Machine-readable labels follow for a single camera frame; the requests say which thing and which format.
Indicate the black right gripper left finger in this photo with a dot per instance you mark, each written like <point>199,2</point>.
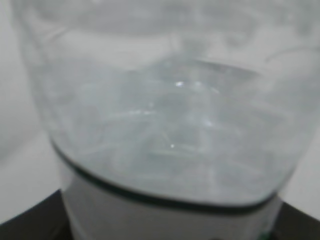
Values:
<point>45,221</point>

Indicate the Nongfu Spring water bottle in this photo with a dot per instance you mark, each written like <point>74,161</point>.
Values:
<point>173,119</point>

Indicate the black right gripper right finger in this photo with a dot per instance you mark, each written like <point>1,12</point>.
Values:
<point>292,224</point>

